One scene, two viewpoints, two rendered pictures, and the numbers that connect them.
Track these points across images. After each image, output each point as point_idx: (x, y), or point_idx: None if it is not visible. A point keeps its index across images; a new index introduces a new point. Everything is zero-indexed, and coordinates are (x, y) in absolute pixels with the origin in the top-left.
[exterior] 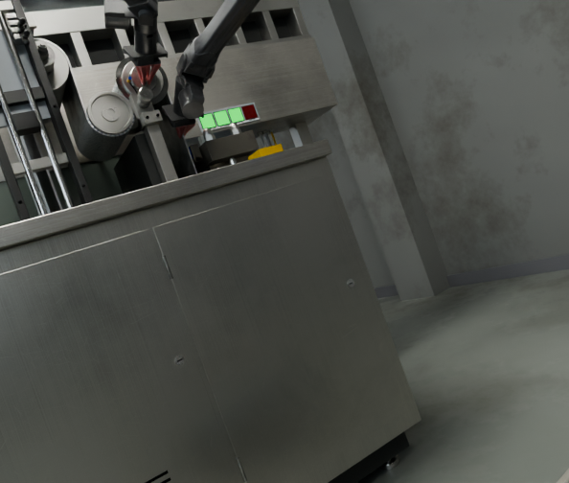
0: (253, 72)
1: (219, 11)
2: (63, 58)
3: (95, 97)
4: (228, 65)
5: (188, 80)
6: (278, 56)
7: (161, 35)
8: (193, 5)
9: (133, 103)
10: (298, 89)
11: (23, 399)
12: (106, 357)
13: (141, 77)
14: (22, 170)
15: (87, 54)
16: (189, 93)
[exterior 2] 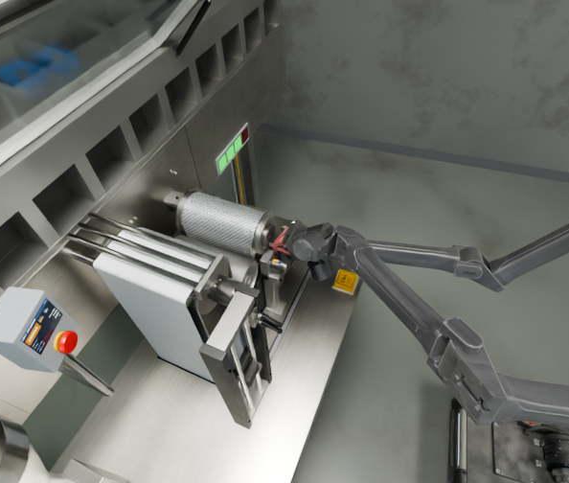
0: (249, 89)
1: (398, 255)
2: (226, 264)
3: (243, 279)
4: (236, 91)
5: (327, 260)
6: (263, 60)
7: (193, 80)
8: (216, 22)
9: (267, 267)
10: (269, 91)
11: None
12: None
13: (276, 246)
14: (245, 401)
15: (138, 144)
16: (327, 270)
